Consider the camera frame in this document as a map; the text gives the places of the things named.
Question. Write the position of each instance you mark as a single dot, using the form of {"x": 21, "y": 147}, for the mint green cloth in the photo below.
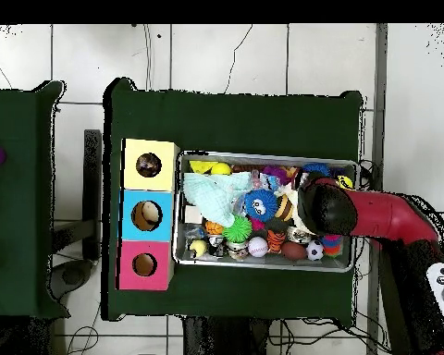
{"x": 211, "y": 188}

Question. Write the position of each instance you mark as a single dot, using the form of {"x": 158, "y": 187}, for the small blue spiky ball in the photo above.
{"x": 261, "y": 205}

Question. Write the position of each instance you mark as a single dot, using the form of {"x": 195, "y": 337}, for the pale patterned fabric scrunchie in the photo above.
{"x": 148, "y": 165}

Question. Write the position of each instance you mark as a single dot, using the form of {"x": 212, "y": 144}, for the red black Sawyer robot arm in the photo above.
{"x": 384, "y": 218}

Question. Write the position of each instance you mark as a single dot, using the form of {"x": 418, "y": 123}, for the wooden box with three holes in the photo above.
{"x": 133, "y": 222}

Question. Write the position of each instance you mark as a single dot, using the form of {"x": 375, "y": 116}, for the yellow smiley face ball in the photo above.
{"x": 221, "y": 169}

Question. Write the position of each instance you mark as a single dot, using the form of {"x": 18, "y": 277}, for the yellow cheese wedge toy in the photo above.
{"x": 199, "y": 166}

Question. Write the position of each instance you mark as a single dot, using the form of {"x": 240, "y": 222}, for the purple knobbly rubber toy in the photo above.
{"x": 275, "y": 172}

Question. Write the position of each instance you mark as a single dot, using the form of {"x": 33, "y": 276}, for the cream white cloth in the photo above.
{"x": 290, "y": 192}

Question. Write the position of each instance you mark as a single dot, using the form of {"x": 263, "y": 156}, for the dark green table cloth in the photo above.
{"x": 236, "y": 125}
{"x": 14, "y": 222}

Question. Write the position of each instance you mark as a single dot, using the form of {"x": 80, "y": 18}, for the large blue spiky ball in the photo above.
{"x": 316, "y": 168}

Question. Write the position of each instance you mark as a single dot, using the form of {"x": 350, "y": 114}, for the black and white soccer ball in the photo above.
{"x": 314, "y": 250}

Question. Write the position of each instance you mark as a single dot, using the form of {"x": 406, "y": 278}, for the plain yellow ball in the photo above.
{"x": 346, "y": 181}

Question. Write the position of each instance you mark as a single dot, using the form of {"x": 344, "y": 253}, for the grey round seat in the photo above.
{"x": 74, "y": 275}

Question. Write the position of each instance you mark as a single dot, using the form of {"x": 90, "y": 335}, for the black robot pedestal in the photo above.
{"x": 225, "y": 340}

